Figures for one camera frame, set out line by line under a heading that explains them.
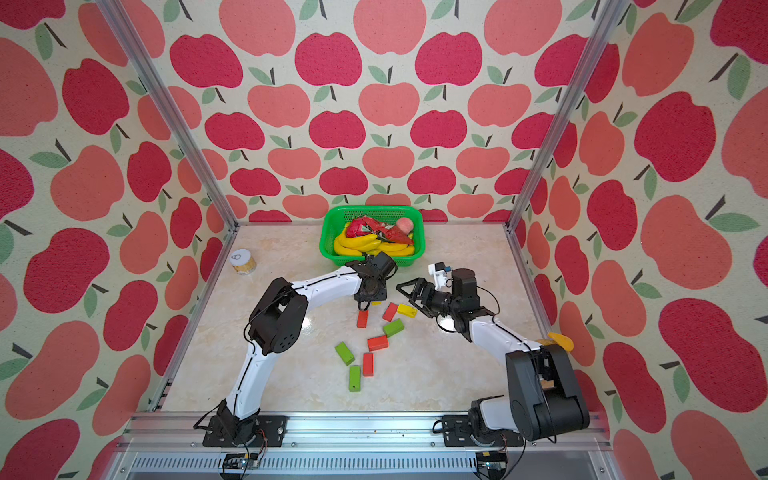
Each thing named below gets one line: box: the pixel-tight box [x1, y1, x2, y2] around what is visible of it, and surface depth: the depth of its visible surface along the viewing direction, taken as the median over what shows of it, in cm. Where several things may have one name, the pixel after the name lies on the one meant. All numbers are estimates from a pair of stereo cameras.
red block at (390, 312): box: [382, 302, 398, 323], surface depth 98 cm
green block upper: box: [383, 318, 405, 338], surface depth 94 cm
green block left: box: [334, 342, 355, 366], surface depth 88 cm
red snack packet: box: [345, 216, 414, 245], surface depth 110 cm
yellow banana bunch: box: [334, 223, 416, 257], surface depth 107 cm
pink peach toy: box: [396, 217, 414, 235], surface depth 114 cm
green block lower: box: [349, 365, 361, 392], surface depth 84 cm
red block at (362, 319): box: [357, 310, 369, 329], surface depth 97 cm
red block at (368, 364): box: [363, 352, 374, 377], surface depth 86 cm
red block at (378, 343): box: [367, 335, 389, 352], surface depth 90 cm
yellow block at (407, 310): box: [397, 304, 418, 319], surface depth 98 cm
